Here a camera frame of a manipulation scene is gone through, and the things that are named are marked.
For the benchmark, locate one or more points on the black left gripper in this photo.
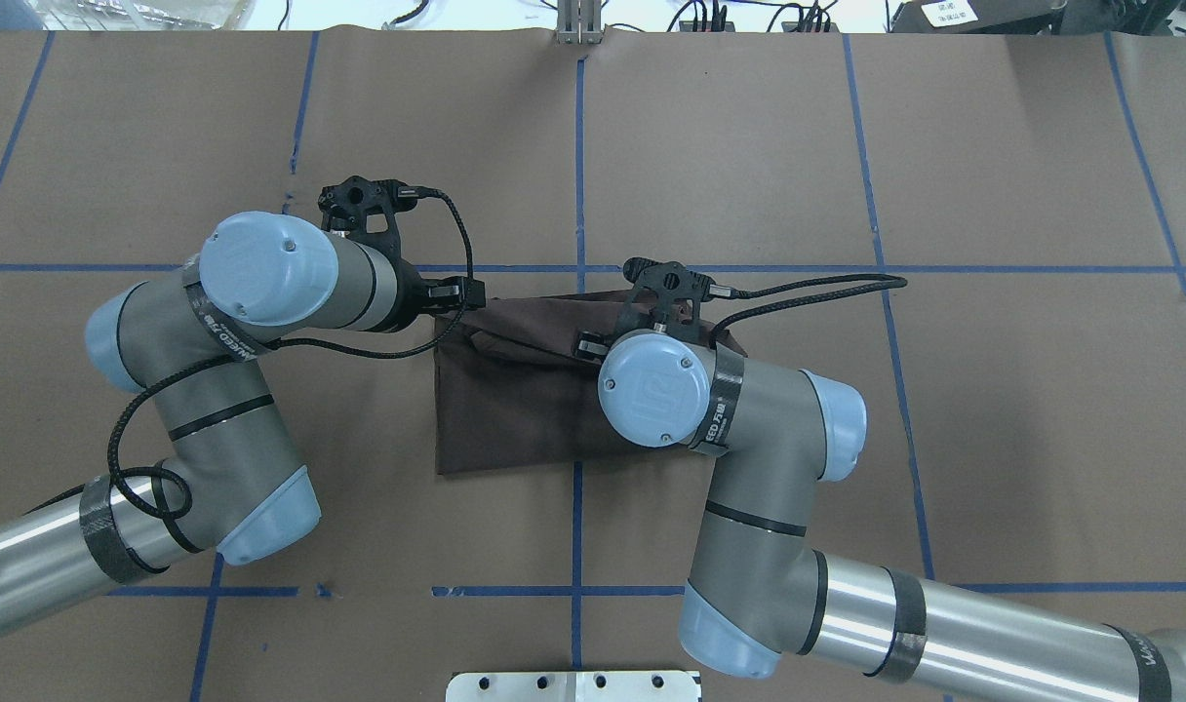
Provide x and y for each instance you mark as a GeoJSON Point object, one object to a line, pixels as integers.
{"type": "Point", "coordinates": [413, 291]}

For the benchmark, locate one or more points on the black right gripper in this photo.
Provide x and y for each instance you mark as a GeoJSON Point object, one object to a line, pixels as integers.
{"type": "Point", "coordinates": [590, 343]}

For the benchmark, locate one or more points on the dark brown t-shirt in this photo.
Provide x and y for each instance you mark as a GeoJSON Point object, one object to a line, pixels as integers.
{"type": "Point", "coordinates": [509, 391]}

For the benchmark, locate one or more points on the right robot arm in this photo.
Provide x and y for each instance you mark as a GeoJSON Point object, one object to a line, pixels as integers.
{"type": "Point", "coordinates": [944, 480]}

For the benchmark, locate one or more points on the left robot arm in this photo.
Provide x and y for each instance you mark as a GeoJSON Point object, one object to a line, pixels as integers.
{"type": "Point", "coordinates": [200, 459]}

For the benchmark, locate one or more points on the brown paper table cover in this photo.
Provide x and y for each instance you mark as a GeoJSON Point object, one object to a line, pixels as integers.
{"type": "Point", "coordinates": [767, 158]}

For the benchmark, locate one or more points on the black box with label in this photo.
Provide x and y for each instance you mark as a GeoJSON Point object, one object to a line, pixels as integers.
{"type": "Point", "coordinates": [936, 18]}

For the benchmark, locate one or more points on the aluminium frame profile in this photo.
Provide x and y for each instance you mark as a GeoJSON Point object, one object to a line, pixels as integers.
{"type": "Point", "coordinates": [579, 22]}

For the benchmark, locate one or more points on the white metal mount base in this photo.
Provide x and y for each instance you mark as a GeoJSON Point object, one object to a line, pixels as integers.
{"type": "Point", "coordinates": [596, 685]}

